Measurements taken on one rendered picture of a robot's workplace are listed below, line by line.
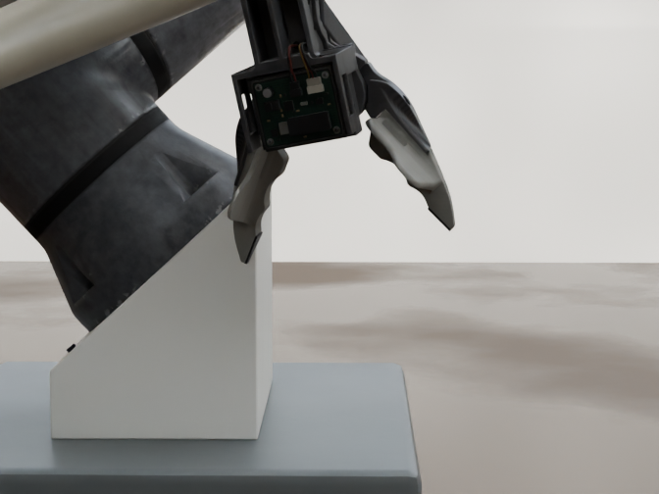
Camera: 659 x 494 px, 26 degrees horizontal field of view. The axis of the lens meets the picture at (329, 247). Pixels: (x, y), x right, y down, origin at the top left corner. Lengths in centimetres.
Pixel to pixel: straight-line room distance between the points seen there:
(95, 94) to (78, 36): 62
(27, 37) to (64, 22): 2
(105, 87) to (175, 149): 7
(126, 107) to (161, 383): 22
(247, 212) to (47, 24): 50
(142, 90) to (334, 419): 31
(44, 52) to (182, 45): 68
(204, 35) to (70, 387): 31
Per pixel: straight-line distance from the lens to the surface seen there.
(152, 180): 113
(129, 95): 117
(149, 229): 111
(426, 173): 96
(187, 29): 119
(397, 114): 96
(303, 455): 107
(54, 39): 52
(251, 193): 99
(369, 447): 109
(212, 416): 111
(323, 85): 91
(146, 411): 112
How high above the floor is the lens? 113
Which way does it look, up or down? 7 degrees down
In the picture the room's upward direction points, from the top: straight up
